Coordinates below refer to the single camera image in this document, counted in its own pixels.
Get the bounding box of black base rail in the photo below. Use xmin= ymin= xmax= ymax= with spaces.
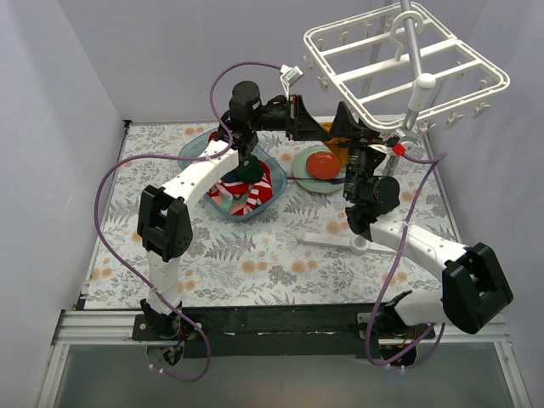
xmin=131 ymin=303 xmax=434 ymax=366

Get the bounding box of dark green sock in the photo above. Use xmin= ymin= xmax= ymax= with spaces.
xmin=235 ymin=155 xmax=264 ymax=184

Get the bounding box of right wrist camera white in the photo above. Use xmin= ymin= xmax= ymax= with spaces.
xmin=368 ymin=129 xmax=417 ymax=157

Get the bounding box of floral tablecloth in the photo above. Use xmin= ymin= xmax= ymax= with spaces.
xmin=85 ymin=123 xmax=439 ymax=309

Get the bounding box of teal plastic basin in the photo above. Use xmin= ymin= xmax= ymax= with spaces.
xmin=204 ymin=145 xmax=287 ymax=222

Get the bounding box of orange saucer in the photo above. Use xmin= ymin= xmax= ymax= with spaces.
xmin=306 ymin=151 xmax=341 ymax=180

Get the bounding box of light green plate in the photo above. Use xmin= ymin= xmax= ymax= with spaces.
xmin=292 ymin=146 xmax=345 ymax=195

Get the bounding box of pink sock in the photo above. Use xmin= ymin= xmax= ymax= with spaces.
xmin=207 ymin=182 xmax=252 ymax=216

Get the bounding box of purple cable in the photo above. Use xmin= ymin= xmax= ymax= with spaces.
xmin=365 ymin=148 xmax=448 ymax=369
xmin=93 ymin=62 xmax=290 ymax=382

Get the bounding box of yellow sock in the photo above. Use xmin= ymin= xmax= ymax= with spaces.
xmin=323 ymin=137 xmax=349 ymax=166

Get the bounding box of dark navy blue sock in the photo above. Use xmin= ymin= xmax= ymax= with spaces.
xmin=221 ymin=170 xmax=240 ymax=183

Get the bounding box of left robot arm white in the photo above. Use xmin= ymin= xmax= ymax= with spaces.
xmin=137 ymin=81 xmax=331 ymax=340

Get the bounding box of metal drying stand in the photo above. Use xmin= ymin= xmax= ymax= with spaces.
xmin=298 ymin=1 xmax=436 ymax=255

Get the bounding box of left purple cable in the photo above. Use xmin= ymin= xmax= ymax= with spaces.
xmin=93 ymin=62 xmax=290 ymax=382

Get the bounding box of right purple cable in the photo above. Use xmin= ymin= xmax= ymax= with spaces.
xmin=365 ymin=148 xmax=448 ymax=369

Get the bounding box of white clip hanger rack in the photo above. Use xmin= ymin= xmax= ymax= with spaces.
xmin=303 ymin=2 xmax=510 ymax=132

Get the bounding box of purple fork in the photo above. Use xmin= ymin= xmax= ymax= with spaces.
xmin=287 ymin=176 xmax=345 ymax=184

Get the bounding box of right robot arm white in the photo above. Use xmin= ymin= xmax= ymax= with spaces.
xmin=330 ymin=102 xmax=513 ymax=338

